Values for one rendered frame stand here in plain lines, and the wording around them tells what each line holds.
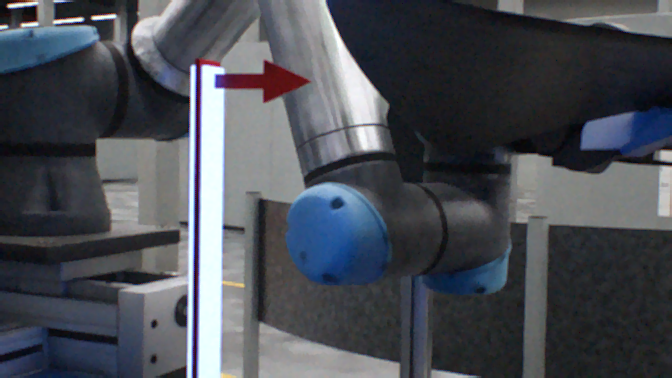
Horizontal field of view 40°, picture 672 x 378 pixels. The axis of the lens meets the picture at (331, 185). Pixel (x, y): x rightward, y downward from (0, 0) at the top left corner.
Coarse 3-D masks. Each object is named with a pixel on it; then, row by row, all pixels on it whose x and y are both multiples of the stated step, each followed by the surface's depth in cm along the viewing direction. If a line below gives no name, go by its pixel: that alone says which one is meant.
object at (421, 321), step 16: (416, 288) 102; (416, 304) 102; (432, 304) 103; (416, 320) 101; (400, 336) 102; (416, 336) 101; (400, 352) 102; (416, 352) 102; (400, 368) 102; (416, 368) 102
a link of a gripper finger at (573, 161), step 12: (576, 132) 58; (576, 144) 57; (564, 156) 59; (576, 156) 57; (588, 156) 56; (600, 156) 55; (612, 156) 54; (624, 156) 54; (576, 168) 57; (588, 168) 56; (600, 168) 56
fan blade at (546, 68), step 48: (336, 0) 40; (384, 0) 39; (432, 0) 38; (384, 48) 45; (432, 48) 44; (480, 48) 43; (528, 48) 42; (576, 48) 41; (624, 48) 39; (384, 96) 52; (432, 96) 51; (480, 96) 50; (528, 96) 50; (576, 96) 49; (624, 96) 49; (432, 144) 58; (480, 144) 57
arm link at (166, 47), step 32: (192, 0) 100; (224, 0) 98; (256, 0) 98; (160, 32) 104; (192, 32) 101; (224, 32) 101; (128, 64) 106; (160, 64) 105; (192, 64) 105; (160, 96) 106; (128, 128) 108; (160, 128) 111
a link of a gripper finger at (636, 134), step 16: (640, 112) 52; (656, 112) 50; (592, 128) 56; (608, 128) 54; (624, 128) 53; (640, 128) 51; (656, 128) 51; (592, 144) 56; (608, 144) 54; (624, 144) 53; (640, 144) 52; (656, 144) 51
